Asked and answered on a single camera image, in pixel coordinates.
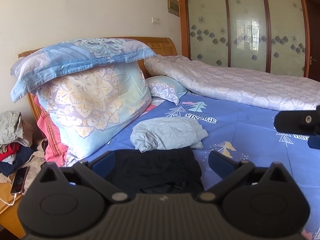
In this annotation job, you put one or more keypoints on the light grey sweatpants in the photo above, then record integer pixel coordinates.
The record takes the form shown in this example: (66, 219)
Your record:
(167, 134)

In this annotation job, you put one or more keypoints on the red pillow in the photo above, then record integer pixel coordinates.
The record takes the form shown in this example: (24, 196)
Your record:
(56, 150)

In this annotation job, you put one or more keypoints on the smartphone with red case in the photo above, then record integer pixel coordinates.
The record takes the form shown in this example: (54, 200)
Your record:
(19, 180)

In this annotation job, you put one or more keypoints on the white wall socket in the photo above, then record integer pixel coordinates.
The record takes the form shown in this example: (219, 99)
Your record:
(156, 20)

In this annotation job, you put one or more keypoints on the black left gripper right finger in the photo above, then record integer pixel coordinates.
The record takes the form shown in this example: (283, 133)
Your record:
(231, 172)

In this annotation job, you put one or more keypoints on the white floral quilt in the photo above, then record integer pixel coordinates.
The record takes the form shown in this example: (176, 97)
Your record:
(251, 87)

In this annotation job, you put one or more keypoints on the wooden wardrobe with glass doors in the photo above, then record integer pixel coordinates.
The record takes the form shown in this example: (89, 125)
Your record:
(274, 36)

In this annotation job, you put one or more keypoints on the grey wall panel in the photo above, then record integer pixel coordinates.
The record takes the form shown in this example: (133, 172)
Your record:
(173, 7)

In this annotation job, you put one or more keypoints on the large floral pillow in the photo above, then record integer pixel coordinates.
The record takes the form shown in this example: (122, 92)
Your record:
(90, 107)

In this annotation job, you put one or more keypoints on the blue patterned bed sheet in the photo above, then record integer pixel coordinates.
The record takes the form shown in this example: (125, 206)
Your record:
(240, 132)

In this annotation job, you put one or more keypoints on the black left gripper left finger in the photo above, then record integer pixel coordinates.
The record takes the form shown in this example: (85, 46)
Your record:
(93, 173)

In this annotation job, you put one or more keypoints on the black folded garment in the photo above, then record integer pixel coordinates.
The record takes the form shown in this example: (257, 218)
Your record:
(156, 172)

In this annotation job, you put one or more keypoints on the blue striped pillow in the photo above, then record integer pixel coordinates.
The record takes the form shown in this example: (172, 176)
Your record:
(71, 57)

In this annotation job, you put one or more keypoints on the pile of clothes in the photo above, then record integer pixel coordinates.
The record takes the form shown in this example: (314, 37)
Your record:
(18, 148)

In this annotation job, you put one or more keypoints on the small floral pillow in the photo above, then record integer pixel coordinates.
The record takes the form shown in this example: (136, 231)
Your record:
(166, 88)

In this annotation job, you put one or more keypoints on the wooden nightstand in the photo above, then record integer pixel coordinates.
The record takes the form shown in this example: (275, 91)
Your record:
(9, 217)

